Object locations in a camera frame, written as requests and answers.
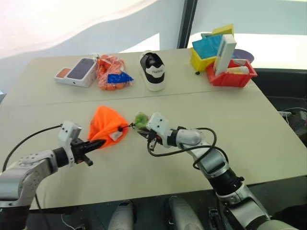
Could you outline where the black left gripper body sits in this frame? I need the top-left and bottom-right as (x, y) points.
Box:
(71, 139), (94, 167)

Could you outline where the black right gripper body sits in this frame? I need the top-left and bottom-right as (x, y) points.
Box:
(143, 129), (165, 152)

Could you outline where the green small object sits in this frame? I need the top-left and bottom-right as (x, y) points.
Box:
(132, 112), (151, 133)

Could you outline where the orange drawstring pouch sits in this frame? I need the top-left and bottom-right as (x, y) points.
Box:
(87, 105), (135, 150)

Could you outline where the teal blue pouch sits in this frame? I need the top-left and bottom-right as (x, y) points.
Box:
(192, 34), (225, 60)

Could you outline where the white and yellow tube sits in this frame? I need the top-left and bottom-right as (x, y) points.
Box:
(226, 66), (250, 75)

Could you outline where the white and black sneaker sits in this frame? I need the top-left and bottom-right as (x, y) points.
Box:
(139, 50), (166, 92)

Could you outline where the net bag of oranges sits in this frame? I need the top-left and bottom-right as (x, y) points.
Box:
(95, 54), (135, 92)

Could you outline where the grey rounded shape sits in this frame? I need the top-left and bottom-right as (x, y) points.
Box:
(107, 199), (135, 230)
(164, 195), (205, 230)

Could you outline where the white phone box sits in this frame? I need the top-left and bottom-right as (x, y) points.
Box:
(53, 57), (98, 88)

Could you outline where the yellow plastic bin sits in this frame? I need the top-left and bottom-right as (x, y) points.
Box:
(190, 46), (217, 73)

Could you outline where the red plastic bin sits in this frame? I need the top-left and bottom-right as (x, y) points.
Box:
(206, 58), (259, 88)

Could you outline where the tall white box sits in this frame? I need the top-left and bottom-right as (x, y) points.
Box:
(213, 34), (238, 76)

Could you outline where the purple round stool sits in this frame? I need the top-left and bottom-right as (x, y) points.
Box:
(232, 48), (255, 64)

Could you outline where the yellow box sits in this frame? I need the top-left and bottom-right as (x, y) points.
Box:
(212, 23), (235, 39)

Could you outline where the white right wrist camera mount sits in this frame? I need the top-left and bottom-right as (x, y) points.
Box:
(145, 112), (170, 147)

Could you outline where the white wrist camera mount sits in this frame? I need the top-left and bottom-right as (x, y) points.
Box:
(57, 121), (83, 167)
(145, 112), (170, 147)

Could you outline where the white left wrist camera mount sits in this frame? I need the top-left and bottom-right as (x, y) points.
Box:
(57, 121), (83, 167)

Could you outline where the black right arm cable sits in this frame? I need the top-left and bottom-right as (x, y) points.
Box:
(146, 127), (218, 170)

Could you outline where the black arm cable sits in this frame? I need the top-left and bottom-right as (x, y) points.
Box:
(146, 127), (218, 170)
(1, 124), (63, 173)

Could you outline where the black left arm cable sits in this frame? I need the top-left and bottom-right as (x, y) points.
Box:
(1, 124), (63, 173)

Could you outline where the thin white cable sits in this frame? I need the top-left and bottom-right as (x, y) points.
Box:
(60, 214), (81, 229)

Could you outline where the dark vertical post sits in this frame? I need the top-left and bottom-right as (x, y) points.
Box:
(177, 0), (199, 50)

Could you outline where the white power strip with cables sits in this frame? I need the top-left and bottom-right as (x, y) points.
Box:
(279, 107), (307, 135)

